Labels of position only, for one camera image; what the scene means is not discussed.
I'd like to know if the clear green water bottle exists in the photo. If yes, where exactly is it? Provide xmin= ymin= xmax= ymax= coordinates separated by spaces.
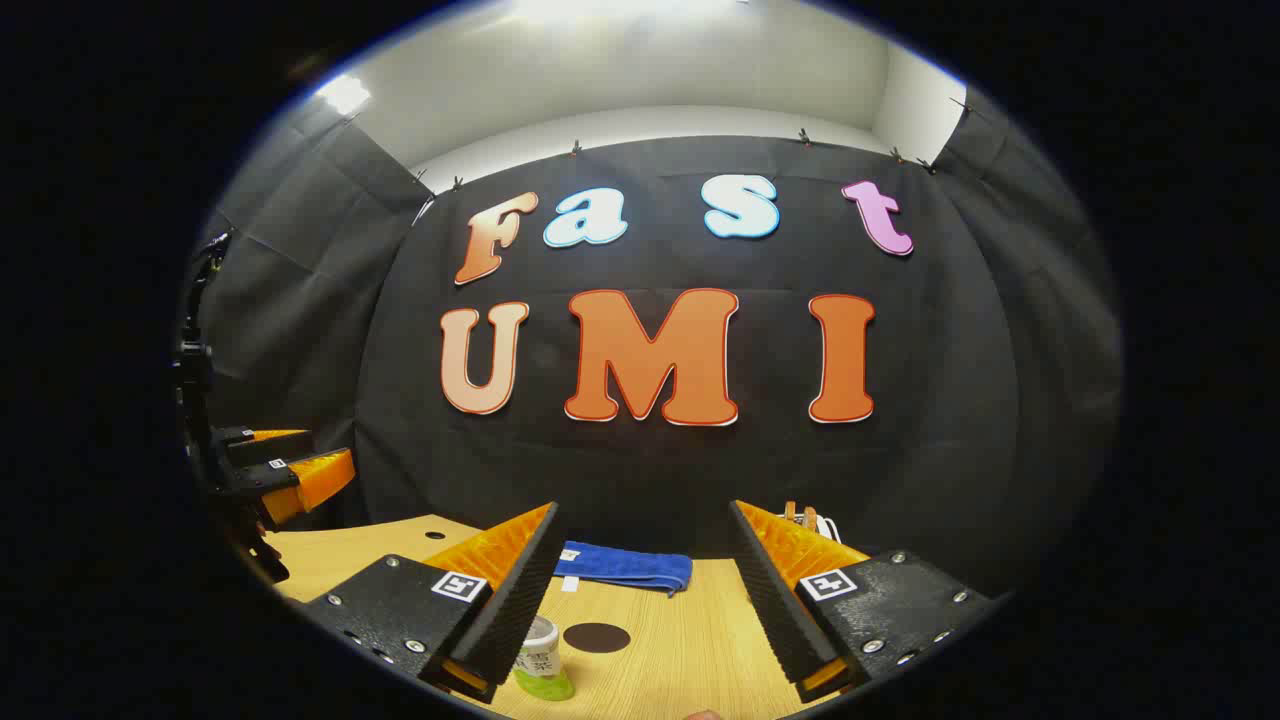
xmin=513 ymin=615 xmax=577 ymax=702

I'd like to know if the blue folded towel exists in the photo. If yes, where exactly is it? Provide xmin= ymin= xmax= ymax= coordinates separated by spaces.
xmin=553 ymin=541 xmax=694 ymax=598

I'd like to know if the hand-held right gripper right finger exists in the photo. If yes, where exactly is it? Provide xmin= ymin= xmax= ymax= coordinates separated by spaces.
xmin=728 ymin=499 xmax=1003 ymax=704

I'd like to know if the ceiling light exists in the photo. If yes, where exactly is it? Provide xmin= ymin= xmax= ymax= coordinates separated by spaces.
xmin=315 ymin=75 xmax=373 ymax=116

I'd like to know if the white toaster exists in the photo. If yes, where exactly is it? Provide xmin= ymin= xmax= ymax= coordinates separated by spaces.
xmin=778 ymin=508 xmax=847 ymax=547

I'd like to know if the dark round coaster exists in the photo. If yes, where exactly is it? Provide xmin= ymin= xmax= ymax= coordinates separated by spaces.
xmin=563 ymin=622 xmax=632 ymax=655

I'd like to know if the black backdrop cloth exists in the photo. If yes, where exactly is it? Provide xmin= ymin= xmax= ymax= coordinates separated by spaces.
xmin=190 ymin=85 xmax=1126 ymax=601

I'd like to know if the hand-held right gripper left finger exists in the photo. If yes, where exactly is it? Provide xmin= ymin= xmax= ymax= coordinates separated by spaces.
xmin=298 ymin=502 xmax=563 ymax=704

